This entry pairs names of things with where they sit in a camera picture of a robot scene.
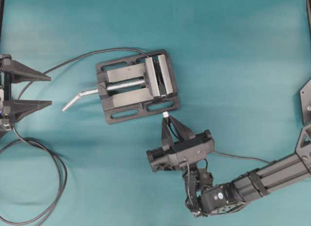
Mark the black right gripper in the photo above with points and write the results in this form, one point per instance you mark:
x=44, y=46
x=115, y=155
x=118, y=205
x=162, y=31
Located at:
x=158, y=158

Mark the silver vise crank handle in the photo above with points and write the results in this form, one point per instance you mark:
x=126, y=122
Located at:
x=79, y=96

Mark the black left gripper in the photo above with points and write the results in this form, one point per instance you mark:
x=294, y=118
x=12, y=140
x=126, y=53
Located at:
x=11, y=111

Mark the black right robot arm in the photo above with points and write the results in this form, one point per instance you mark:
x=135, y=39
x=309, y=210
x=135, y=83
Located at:
x=205, y=199

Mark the black bench vise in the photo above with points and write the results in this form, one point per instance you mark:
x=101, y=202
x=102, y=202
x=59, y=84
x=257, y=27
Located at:
x=137, y=86

